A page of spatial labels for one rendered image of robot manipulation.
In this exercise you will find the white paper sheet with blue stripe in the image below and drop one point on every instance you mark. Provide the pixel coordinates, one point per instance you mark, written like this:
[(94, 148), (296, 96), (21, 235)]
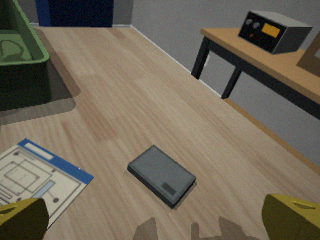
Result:
[(29, 171)]

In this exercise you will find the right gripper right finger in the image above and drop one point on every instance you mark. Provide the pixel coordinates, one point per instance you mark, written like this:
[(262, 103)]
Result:
[(289, 218)]

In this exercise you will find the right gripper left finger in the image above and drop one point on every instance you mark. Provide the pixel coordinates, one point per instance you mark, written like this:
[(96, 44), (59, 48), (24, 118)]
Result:
[(26, 219)]

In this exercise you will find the green plastic tray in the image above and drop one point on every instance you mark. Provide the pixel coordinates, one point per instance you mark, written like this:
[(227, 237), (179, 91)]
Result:
[(25, 83)]

